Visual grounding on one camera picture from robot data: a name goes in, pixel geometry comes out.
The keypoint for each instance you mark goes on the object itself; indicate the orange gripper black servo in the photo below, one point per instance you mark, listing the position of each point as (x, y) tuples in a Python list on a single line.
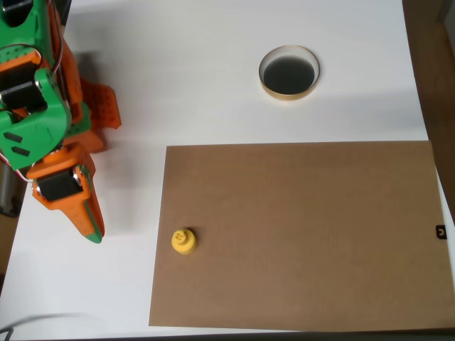
[(57, 187)]

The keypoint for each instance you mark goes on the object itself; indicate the small black tag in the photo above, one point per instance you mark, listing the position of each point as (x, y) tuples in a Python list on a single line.
[(440, 232)]

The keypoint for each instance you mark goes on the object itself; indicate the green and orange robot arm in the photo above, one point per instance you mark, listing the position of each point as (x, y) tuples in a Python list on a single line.
[(32, 128)]

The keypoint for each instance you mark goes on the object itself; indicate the round dish with gold rim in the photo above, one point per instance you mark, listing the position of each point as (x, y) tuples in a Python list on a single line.
[(288, 76)]

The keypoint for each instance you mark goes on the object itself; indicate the grey metal cylinder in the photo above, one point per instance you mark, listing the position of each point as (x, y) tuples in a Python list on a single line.
[(9, 192)]

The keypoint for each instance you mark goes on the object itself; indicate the small yellow plastic knob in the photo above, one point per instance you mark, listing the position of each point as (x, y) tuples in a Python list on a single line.
[(184, 243)]

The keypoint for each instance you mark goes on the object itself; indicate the brown cardboard sheet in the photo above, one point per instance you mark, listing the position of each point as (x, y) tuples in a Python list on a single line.
[(295, 234)]

